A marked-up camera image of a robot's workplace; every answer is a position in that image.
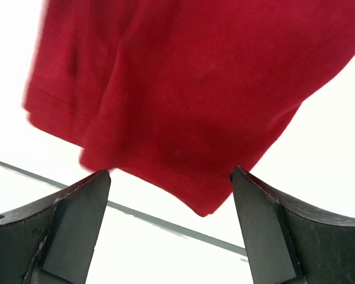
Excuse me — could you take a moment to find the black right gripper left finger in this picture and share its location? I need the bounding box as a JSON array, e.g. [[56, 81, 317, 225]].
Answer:
[[0, 170, 111, 284]]

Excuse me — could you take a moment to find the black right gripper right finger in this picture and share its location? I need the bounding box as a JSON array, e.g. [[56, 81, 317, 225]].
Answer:
[[231, 167, 355, 284]]

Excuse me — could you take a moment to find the dark red t shirt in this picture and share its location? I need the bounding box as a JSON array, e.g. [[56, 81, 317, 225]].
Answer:
[[24, 1, 355, 217]]

